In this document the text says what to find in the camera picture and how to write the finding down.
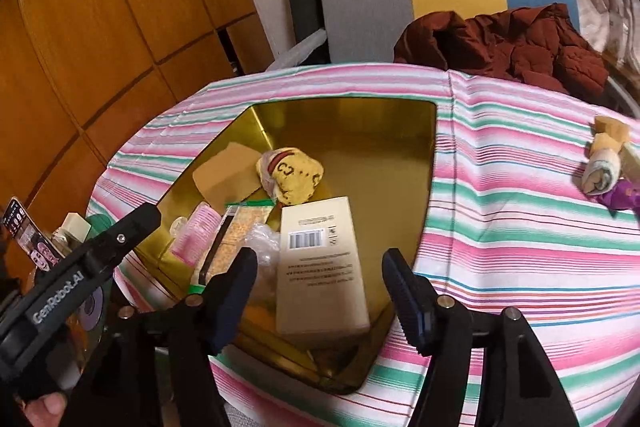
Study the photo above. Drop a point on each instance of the green round container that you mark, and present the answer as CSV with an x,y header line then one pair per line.
x,y
100,223

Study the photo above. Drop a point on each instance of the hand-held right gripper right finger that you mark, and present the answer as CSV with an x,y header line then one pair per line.
x,y
407,302

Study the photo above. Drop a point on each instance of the small green box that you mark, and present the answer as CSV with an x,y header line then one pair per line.
x,y
632,162

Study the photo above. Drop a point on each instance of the person's left hand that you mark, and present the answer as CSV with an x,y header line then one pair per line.
x,y
42,412

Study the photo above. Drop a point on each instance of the cream cube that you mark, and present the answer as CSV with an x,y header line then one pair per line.
x,y
76,227

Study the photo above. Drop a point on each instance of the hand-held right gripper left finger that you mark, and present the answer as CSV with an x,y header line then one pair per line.
x,y
232,302

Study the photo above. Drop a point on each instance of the striped tablecloth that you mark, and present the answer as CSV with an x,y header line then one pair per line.
x,y
500,232

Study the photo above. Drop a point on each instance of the gold tin box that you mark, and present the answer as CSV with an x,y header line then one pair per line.
x,y
370,167

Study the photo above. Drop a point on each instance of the beige cardboard box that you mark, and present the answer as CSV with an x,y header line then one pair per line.
x,y
320,277

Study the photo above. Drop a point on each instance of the red-brown padded jacket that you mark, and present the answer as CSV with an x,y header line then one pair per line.
x,y
525,47

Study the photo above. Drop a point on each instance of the white wrapped chair armrest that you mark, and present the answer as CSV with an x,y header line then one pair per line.
x,y
305,47

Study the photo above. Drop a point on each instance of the shiny compact disc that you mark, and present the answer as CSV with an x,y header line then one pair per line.
x,y
92,307

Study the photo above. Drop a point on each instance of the grey yellow blue chair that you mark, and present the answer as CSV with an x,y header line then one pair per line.
x,y
360,7

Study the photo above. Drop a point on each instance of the wooden wardrobe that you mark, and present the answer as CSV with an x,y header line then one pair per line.
x,y
100,32

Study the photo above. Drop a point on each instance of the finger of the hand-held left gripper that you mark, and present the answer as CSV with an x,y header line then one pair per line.
x,y
132,227

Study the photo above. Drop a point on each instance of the white towel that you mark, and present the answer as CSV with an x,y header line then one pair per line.
x,y
597,172

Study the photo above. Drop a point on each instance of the large yellow sponge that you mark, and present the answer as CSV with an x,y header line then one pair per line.
x,y
225,174

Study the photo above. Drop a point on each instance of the printed card packet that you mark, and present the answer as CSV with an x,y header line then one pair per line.
x,y
22,227

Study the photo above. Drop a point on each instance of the pink hair roller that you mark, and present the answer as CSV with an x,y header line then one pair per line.
x,y
197,227

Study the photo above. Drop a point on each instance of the grey chair armrest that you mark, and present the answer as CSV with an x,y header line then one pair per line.
x,y
625,97

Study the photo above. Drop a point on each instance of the clear packet of grains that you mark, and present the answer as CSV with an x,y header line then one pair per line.
x,y
232,232

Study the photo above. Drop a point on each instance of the clear plastic wrap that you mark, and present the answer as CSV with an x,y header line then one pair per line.
x,y
262,242

